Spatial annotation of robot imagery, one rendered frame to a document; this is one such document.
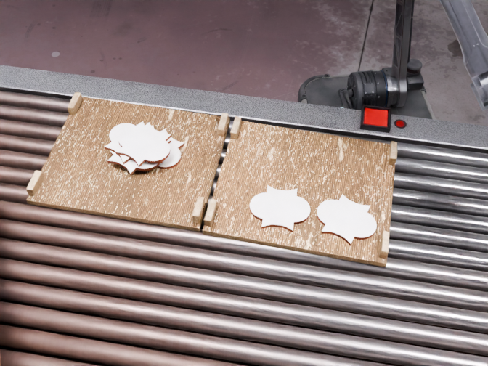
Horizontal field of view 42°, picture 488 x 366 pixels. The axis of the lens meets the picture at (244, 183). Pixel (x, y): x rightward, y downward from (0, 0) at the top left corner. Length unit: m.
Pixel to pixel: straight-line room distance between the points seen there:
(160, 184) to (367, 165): 0.50
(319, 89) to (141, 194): 1.41
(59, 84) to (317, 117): 0.70
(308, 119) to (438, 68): 1.73
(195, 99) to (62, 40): 1.82
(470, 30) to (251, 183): 0.59
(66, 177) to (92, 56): 1.82
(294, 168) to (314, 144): 0.09
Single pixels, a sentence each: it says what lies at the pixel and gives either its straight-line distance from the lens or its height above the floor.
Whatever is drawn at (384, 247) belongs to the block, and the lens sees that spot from 1.42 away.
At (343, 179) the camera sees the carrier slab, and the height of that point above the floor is 0.94.
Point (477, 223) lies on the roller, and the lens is 1.57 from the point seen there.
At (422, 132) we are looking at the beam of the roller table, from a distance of 1.72.
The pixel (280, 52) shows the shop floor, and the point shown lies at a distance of 3.30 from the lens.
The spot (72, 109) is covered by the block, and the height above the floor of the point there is 0.96.
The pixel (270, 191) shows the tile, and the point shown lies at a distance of 1.49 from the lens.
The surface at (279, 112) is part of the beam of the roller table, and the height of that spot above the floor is 0.91.
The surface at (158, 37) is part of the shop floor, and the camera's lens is 3.40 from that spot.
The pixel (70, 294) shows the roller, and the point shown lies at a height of 0.92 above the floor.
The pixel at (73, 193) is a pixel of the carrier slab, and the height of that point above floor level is 0.94.
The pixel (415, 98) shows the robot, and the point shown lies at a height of 0.24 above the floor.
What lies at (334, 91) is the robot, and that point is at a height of 0.24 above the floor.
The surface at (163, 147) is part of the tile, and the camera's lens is 1.54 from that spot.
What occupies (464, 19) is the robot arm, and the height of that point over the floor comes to 1.40.
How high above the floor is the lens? 2.13
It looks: 52 degrees down
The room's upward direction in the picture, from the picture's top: 1 degrees clockwise
